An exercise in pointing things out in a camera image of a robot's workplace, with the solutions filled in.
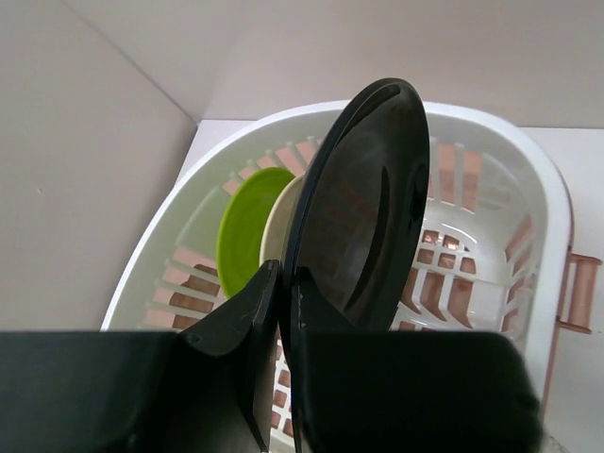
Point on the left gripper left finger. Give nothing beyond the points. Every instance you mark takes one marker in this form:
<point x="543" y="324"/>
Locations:
<point x="207" y="388"/>

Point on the lime green plate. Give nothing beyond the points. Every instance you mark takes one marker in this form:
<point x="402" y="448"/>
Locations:
<point x="242" y="225"/>

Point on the cream plate with black patch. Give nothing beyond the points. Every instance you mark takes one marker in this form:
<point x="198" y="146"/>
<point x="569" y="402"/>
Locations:
<point x="275" y="232"/>

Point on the white pink dish rack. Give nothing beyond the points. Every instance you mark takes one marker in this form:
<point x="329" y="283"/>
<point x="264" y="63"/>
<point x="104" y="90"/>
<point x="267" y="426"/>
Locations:
<point x="494" y="253"/>

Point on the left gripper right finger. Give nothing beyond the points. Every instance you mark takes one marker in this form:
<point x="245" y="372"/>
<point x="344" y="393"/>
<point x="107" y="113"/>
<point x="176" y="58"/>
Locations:
<point x="356" y="390"/>

